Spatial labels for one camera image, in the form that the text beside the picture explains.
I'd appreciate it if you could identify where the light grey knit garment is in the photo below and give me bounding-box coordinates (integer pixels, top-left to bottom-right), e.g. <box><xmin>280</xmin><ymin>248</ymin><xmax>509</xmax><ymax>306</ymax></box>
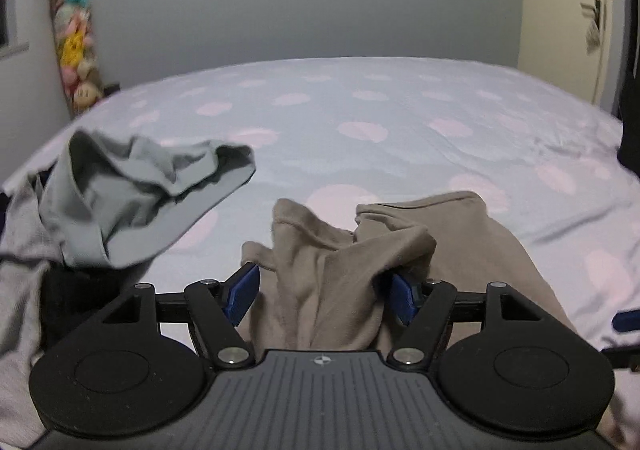
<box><xmin>1</xmin><ymin>175</ymin><xmax>62</xmax><ymax>449</ymax></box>

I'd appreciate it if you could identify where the grey-blue garment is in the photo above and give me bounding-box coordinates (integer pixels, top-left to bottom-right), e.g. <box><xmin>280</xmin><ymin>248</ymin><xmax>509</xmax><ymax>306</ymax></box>
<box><xmin>39</xmin><ymin>129</ymin><xmax>256</xmax><ymax>269</ymax></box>

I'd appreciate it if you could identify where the taupe brown shirt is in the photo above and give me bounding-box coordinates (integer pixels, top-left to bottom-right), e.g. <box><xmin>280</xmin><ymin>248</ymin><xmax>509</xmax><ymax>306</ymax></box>
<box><xmin>240</xmin><ymin>191</ymin><xmax>570</xmax><ymax>354</ymax></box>

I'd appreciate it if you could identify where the black wall socket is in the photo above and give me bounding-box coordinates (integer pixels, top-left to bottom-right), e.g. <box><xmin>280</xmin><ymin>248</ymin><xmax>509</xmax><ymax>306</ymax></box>
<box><xmin>103</xmin><ymin>83</ymin><xmax>120</xmax><ymax>96</ymax></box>

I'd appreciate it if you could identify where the cream door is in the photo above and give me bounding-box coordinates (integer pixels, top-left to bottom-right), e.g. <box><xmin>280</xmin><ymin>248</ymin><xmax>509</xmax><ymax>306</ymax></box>
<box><xmin>518</xmin><ymin>0</ymin><xmax>606</xmax><ymax>103</ymax></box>

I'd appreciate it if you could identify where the plush toy hanging organizer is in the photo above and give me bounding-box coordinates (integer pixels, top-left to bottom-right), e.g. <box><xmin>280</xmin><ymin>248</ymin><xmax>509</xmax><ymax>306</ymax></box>
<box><xmin>49</xmin><ymin>0</ymin><xmax>104</xmax><ymax>117</ymax></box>

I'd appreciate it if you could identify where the polka dot bed sheet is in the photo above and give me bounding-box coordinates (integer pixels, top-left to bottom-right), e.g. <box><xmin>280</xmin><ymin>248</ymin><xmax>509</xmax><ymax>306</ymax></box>
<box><xmin>0</xmin><ymin>55</ymin><xmax>640</xmax><ymax>371</ymax></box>

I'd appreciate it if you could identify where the door handle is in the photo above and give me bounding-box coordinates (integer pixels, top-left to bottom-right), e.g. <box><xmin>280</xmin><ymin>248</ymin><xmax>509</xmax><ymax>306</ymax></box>
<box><xmin>580</xmin><ymin>0</ymin><xmax>603</xmax><ymax>54</ymax></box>

